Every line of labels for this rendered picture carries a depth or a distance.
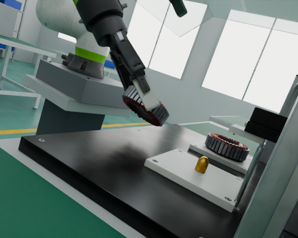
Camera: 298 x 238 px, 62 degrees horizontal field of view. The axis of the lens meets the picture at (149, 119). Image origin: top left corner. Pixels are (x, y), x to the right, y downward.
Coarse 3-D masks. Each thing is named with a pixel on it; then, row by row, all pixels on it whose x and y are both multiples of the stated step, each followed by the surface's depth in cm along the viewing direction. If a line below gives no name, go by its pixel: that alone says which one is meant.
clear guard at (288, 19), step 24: (144, 0) 36; (168, 0) 39; (192, 0) 41; (216, 0) 40; (240, 0) 37; (264, 0) 34; (288, 0) 32; (168, 24) 45; (192, 24) 49; (264, 24) 43; (288, 24) 40
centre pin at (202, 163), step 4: (204, 156) 44; (200, 160) 44; (204, 160) 43; (196, 164) 44; (200, 164) 43; (204, 164) 43; (208, 164) 44; (196, 168) 44; (200, 168) 43; (204, 168) 43; (200, 172) 44; (204, 172) 44
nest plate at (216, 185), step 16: (160, 160) 43; (176, 160) 46; (192, 160) 49; (176, 176) 39; (192, 176) 40; (208, 176) 43; (224, 176) 46; (208, 192) 36; (224, 192) 38; (224, 208) 35
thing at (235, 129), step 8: (256, 112) 37; (264, 112) 37; (272, 112) 36; (256, 120) 37; (264, 120) 37; (272, 120) 36; (280, 120) 36; (232, 128) 39; (240, 128) 39; (248, 128) 38; (256, 128) 37; (264, 128) 37; (272, 128) 36; (280, 128) 36; (248, 136) 38; (256, 136) 38; (264, 136) 37; (272, 136) 36
